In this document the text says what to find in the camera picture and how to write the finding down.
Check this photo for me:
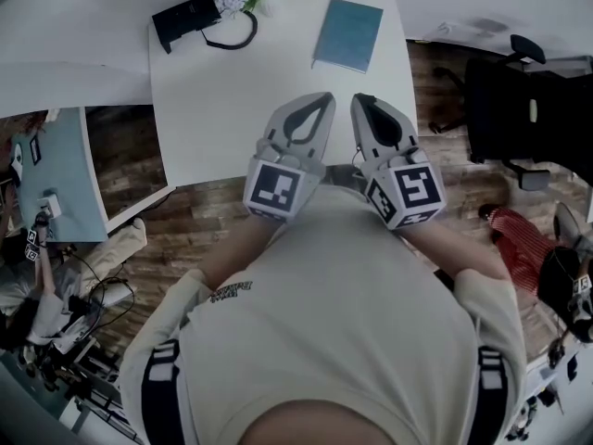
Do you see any black box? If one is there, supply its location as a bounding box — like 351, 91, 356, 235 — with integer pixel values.
151, 0, 222, 56

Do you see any person's right forearm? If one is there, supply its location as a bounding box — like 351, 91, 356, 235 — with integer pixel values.
401, 220, 511, 283

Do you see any blue-topped desk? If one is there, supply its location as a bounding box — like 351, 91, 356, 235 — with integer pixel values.
7, 107, 110, 245

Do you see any grey chair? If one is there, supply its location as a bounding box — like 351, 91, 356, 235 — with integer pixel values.
552, 200, 593, 254

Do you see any black cable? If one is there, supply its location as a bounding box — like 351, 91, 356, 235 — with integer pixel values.
202, 10, 259, 51

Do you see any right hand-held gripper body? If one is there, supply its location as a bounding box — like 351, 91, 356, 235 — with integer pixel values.
359, 146, 448, 232

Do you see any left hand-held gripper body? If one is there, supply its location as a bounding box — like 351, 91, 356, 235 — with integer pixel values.
242, 130, 328, 225

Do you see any person's left forearm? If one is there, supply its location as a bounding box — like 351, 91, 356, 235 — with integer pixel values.
198, 210, 297, 292

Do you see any cream shirt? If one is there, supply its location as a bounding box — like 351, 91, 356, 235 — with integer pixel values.
119, 185, 529, 445

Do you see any black and white strap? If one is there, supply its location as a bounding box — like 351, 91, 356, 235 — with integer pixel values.
476, 345, 511, 417
140, 338, 182, 417

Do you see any teal notebook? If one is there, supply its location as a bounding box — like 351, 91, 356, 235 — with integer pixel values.
311, 0, 385, 75

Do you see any small white box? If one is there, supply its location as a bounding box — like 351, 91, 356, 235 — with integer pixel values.
37, 193, 62, 220

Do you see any black office chair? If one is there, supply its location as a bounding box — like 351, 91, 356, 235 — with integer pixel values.
428, 33, 593, 192

